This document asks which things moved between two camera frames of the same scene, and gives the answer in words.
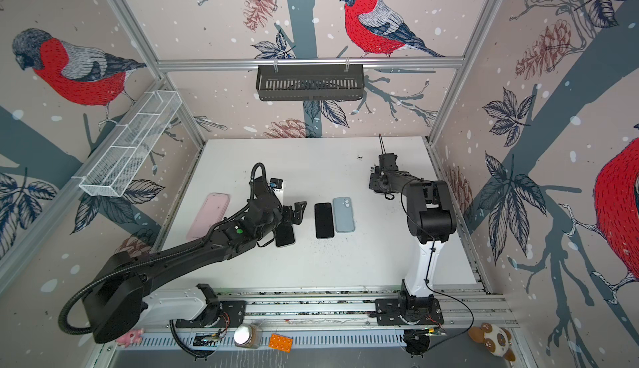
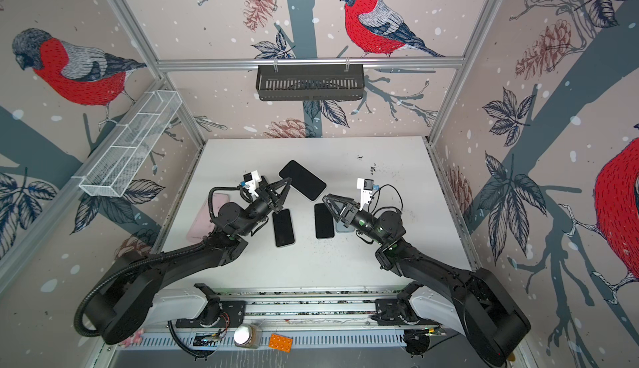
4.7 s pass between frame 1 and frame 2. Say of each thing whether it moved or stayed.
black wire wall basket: stayed
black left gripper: moved
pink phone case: stayed
